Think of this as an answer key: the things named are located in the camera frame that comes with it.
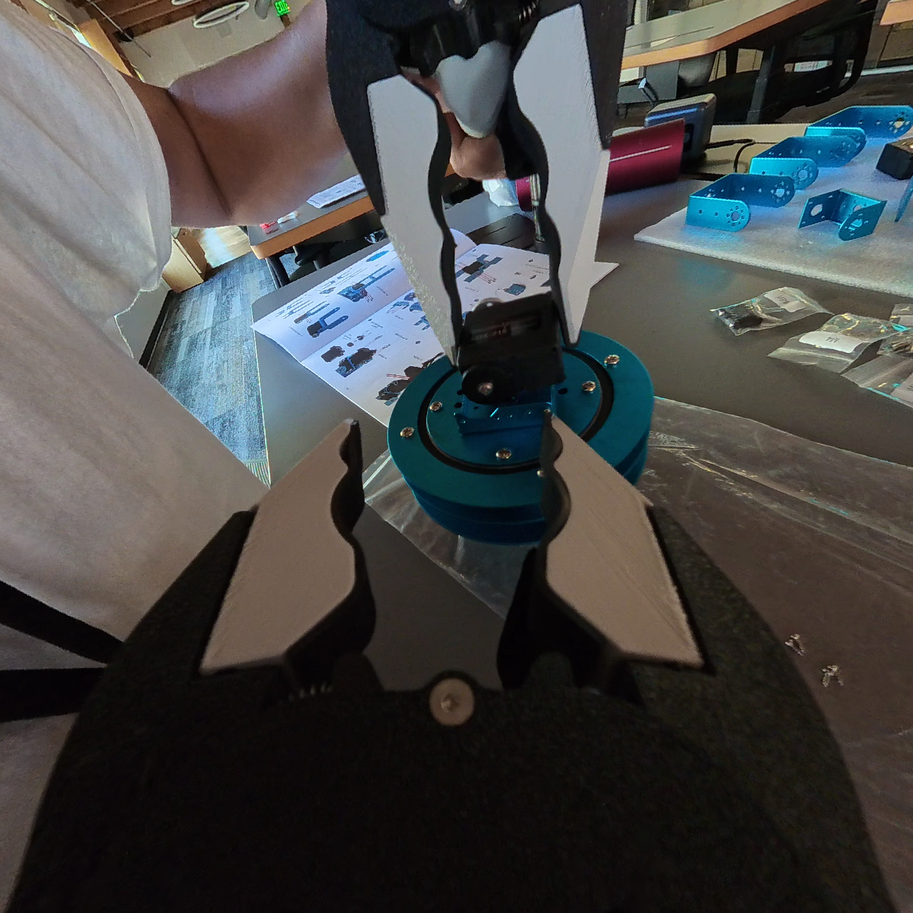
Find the red metal cylinder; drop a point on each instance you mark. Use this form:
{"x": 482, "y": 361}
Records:
{"x": 642, "y": 157}

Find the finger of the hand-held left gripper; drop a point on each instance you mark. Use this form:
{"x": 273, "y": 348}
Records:
{"x": 570, "y": 142}
{"x": 406, "y": 178}

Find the large blue U bracket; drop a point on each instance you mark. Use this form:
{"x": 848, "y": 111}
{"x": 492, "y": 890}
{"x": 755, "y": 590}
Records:
{"x": 720, "y": 207}
{"x": 856, "y": 123}
{"x": 792, "y": 157}

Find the small blue angle bracket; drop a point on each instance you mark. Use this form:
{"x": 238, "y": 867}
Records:
{"x": 842, "y": 214}

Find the white shirt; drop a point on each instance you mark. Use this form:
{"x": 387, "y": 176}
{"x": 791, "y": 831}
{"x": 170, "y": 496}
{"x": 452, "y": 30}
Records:
{"x": 85, "y": 392}

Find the black flat device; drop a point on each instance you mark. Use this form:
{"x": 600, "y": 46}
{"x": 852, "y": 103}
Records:
{"x": 510, "y": 234}

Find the group of small screw bags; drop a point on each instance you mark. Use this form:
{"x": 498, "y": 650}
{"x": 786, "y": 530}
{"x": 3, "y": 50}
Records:
{"x": 820, "y": 342}

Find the dark grey desk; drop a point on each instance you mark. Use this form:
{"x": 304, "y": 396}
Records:
{"x": 685, "y": 342}

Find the white crumpled plastic bag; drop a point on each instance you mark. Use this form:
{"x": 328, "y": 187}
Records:
{"x": 503, "y": 192}

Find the neighbouring grey desk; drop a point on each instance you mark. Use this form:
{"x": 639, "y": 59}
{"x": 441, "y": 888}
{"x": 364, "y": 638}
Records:
{"x": 321, "y": 221}

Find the large clear plastic bag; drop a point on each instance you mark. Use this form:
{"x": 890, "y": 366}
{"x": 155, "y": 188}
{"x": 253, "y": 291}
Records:
{"x": 784, "y": 535}

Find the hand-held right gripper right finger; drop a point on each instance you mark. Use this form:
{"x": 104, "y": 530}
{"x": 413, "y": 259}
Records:
{"x": 613, "y": 570}

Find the small loose screw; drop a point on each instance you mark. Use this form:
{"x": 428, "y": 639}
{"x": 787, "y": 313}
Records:
{"x": 795, "y": 644}
{"x": 831, "y": 674}

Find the black servo motor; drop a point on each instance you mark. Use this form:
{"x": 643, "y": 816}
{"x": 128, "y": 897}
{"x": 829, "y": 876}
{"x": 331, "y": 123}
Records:
{"x": 897, "y": 158}

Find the person's left hand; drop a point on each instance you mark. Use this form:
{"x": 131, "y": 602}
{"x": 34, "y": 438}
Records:
{"x": 481, "y": 158}

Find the white foam sheet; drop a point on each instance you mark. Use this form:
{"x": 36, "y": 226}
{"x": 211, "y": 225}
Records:
{"x": 749, "y": 257}

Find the background wooden desk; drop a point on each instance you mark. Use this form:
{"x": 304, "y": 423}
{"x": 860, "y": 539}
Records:
{"x": 677, "y": 35}

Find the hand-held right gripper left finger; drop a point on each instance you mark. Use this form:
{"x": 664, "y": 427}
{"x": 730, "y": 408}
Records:
{"x": 285, "y": 570}

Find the printed instruction manual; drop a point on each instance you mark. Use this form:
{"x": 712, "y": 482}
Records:
{"x": 342, "y": 342}

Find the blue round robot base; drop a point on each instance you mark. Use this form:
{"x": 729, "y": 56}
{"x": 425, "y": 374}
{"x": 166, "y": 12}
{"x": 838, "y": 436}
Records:
{"x": 620, "y": 414}

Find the dark grey box device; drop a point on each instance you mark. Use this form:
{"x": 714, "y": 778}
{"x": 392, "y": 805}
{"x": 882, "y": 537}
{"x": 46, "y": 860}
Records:
{"x": 692, "y": 121}

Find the black servo with round horn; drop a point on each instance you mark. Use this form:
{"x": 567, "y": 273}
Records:
{"x": 513, "y": 342}

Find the person's left forearm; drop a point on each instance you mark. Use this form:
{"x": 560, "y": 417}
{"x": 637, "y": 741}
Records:
{"x": 264, "y": 128}

